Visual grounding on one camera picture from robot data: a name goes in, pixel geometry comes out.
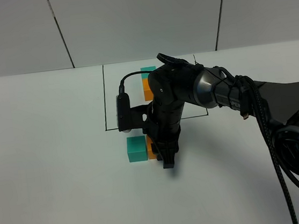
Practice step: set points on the orange template block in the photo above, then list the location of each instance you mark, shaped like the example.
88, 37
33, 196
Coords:
148, 95

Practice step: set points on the teal template block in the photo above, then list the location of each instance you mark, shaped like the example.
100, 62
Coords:
146, 70

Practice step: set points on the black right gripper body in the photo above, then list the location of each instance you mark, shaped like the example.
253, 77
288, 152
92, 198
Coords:
164, 126

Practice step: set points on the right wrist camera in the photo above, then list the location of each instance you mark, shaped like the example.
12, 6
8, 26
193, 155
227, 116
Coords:
129, 117

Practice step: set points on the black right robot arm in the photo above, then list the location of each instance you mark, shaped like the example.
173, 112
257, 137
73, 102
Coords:
274, 105

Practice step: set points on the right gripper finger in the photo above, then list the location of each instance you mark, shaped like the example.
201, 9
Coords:
168, 157
156, 151

